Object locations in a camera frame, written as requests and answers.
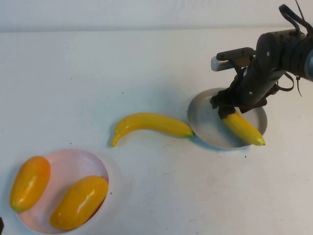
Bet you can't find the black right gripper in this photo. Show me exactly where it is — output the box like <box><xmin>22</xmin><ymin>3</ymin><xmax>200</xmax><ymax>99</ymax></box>
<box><xmin>209</xmin><ymin>58</ymin><xmax>282</xmax><ymax>120</ymax></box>

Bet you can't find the orange blushed yellow mango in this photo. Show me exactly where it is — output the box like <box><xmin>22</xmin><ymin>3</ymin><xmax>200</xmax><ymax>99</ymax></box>
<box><xmin>9</xmin><ymin>156</ymin><xmax>51</xmax><ymax>213</ymax></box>

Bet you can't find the yellow banana with green tip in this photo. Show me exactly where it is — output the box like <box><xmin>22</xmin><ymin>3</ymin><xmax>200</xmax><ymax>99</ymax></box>
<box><xmin>111</xmin><ymin>112</ymin><xmax>194</xmax><ymax>147</ymax></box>

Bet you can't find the grey round plate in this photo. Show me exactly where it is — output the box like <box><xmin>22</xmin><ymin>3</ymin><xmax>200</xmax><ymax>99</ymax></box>
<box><xmin>187</xmin><ymin>87</ymin><xmax>268</xmax><ymax>149</ymax></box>

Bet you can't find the pink round plate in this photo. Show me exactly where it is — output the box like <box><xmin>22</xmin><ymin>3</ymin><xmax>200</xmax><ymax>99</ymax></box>
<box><xmin>14</xmin><ymin>148</ymin><xmax>110</xmax><ymax>233</ymax></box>

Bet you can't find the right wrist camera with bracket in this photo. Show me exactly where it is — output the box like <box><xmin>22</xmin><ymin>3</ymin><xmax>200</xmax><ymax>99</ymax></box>
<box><xmin>211</xmin><ymin>47</ymin><xmax>257</xmax><ymax>72</ymax></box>

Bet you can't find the black cable tie strap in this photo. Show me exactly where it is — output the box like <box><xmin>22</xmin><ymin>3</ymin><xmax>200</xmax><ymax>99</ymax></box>
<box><xmin>276</xmin><ymin>70</ymin><xmax>304</xmax><ymax>98</ymax></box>

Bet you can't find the black right camera cable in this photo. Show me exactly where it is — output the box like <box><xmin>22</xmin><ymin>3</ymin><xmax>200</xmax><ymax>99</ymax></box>
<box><xmin>278</xmin><ymin>0</ymin><xmax>310</xmax><ymax>35</ymax></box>

